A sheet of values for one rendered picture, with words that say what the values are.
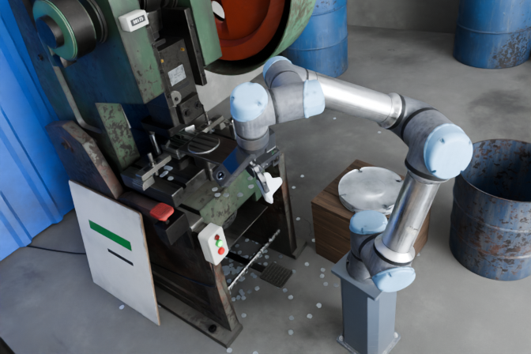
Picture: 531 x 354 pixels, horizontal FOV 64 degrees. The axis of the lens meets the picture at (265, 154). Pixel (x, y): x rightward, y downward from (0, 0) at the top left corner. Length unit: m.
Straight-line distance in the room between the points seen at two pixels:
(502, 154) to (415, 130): 1.14
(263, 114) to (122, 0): 0.63
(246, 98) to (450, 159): 0.50
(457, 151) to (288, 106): 0.42
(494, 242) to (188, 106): 1.34
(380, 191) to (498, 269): 0.59
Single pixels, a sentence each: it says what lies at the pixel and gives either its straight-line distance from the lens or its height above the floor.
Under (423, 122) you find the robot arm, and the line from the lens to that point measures 1.10.
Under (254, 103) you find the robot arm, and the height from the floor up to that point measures 1.26.
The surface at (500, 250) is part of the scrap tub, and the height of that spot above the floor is 0.19.
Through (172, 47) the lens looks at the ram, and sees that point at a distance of 1.52.
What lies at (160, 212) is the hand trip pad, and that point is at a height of 0.76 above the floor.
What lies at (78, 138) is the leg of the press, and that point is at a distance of 1.80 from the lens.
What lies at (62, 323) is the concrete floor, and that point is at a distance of 2.34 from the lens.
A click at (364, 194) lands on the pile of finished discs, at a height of 0.39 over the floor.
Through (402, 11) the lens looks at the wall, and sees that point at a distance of 4.69.
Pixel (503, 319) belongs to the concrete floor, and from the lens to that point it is 2.07.
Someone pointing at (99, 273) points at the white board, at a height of 0.10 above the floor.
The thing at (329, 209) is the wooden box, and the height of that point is 0.35.
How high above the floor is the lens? 1.65
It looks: 35 degrees down
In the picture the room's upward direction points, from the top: 10 degrees counter-clockwise
